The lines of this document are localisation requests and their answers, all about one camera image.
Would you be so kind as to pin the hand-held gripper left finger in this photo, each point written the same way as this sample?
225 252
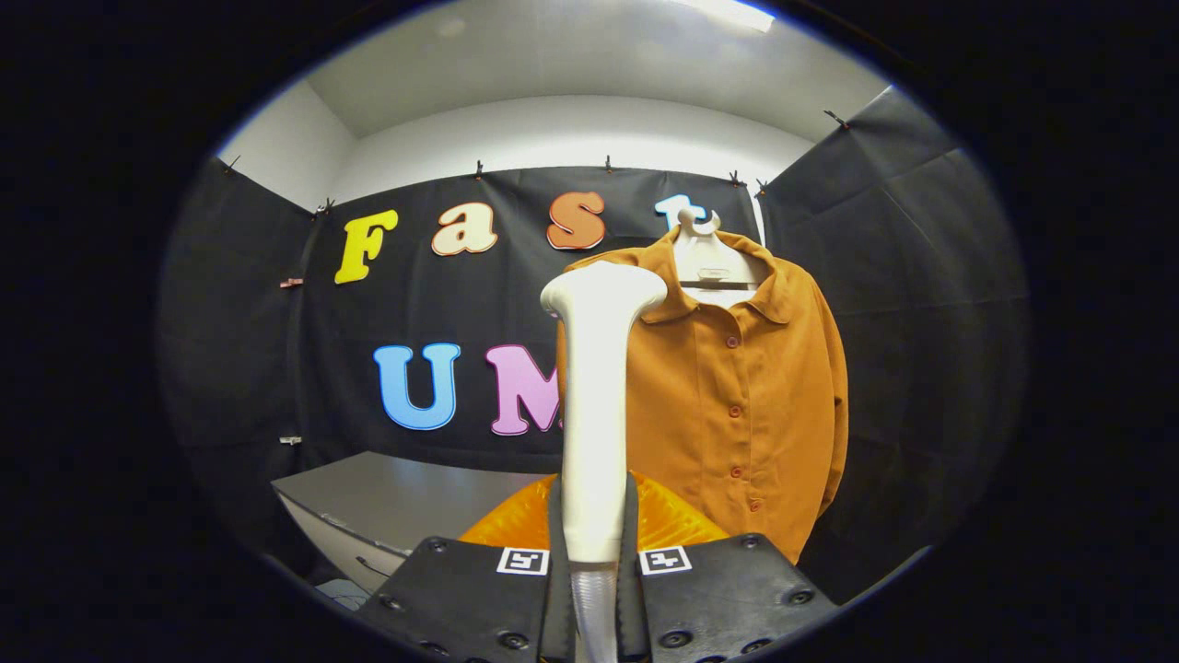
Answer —
557 589

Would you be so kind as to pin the orange button-up shirt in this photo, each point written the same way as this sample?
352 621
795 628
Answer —
737 414

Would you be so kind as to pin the grey drawer cabinet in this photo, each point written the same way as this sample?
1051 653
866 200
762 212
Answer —
414 488

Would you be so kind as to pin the long ceiling light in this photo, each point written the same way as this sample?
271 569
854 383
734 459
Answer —
732 11

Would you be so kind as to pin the white mannequin torso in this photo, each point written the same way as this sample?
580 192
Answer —
709 258

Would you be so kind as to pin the white garment steamer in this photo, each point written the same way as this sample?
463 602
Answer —
594 405

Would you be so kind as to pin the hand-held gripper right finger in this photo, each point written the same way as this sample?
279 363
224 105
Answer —
628 599

